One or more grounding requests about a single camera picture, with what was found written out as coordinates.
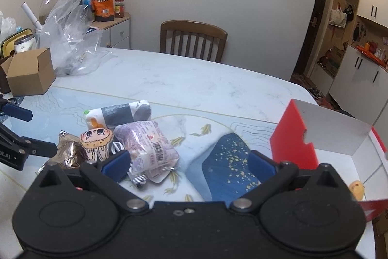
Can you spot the white plastic bag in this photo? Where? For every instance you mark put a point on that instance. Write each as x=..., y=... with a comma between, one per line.
x=7, y=27

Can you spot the small white drawer cabinet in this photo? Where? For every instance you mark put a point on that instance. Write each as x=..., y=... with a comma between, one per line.
x=119, y=31

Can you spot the orange tray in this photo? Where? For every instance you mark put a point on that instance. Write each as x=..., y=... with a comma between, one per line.
x=374, y=58

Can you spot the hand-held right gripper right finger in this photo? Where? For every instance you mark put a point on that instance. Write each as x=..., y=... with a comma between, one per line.
x=262, y=166

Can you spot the brown wooden chair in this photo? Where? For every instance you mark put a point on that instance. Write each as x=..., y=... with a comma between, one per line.
x=194, y=26

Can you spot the red sauce jar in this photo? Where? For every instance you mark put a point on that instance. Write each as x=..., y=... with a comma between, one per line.
x=119, y=9

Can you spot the white floor cabinet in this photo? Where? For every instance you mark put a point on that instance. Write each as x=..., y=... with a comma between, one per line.
x=351, y=77

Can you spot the orange snack bag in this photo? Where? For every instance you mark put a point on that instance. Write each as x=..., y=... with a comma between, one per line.
x=103, y=4

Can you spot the cartoon face snack packet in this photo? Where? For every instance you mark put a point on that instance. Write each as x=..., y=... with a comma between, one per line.
x=94, y=139

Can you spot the purple bread packet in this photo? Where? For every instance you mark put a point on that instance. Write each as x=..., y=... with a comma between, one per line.
x=148, y=146

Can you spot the white mug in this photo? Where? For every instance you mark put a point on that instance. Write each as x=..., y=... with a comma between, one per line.
x=24, y=45

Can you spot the yellow round toy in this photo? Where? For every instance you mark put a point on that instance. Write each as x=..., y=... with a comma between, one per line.
x=357, y=189

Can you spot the white tote bag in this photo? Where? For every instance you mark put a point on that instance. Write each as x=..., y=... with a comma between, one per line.
x=337, y=17

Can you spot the dark brown door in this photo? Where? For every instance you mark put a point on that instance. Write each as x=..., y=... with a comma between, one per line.
x=310, y=46

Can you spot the round printed turntable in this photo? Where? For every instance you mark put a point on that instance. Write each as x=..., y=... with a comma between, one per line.
x=197, y=133

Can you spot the brown cardboard box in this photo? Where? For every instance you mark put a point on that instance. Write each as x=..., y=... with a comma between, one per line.
x=27, y=77

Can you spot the clear plastic bag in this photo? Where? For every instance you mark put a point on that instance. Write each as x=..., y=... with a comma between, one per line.
x=69, y=34

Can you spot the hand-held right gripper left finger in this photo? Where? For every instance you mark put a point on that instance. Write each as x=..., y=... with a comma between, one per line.
x=116, y=163

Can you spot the white marble desktop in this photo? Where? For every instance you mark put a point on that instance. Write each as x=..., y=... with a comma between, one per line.
x=197, y=80

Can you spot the blue packet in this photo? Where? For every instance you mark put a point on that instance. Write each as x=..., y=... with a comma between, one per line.
x=88, y=1

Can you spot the white paper roll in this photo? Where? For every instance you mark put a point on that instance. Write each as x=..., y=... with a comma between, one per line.
x=30, y=16

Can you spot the grey white sock packet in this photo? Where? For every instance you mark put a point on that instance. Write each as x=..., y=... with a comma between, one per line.
x=115, y=113

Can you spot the brown carton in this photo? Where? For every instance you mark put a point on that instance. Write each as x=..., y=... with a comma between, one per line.
x=336, y=60

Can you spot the black hanging bag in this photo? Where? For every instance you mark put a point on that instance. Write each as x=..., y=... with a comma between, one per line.
x=349, y=13

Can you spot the pale yellow container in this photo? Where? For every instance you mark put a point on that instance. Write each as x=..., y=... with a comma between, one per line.
x=18, y=34

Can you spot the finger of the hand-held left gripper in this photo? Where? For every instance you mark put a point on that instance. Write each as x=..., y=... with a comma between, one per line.
x=41, y=149
x=18, y=113

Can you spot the red cardboard box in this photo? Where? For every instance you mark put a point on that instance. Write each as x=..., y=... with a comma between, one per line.
x=291, y=137

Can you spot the gold foil snack packet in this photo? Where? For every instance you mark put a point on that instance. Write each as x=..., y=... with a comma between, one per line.
x=68, y=152

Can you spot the patterned doormat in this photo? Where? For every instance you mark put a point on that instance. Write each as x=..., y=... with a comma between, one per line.
x=303, y=83

